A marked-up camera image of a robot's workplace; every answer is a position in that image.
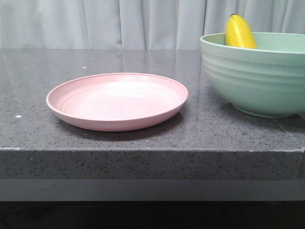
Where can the yellow banana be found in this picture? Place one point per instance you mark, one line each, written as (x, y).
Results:
(238, 33)

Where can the pink plate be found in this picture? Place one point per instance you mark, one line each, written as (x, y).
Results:
(117, 101)

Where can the green bowl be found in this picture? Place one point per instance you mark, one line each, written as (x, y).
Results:
(268, 81)

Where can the white curtain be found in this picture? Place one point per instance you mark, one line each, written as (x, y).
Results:
(136, 24)

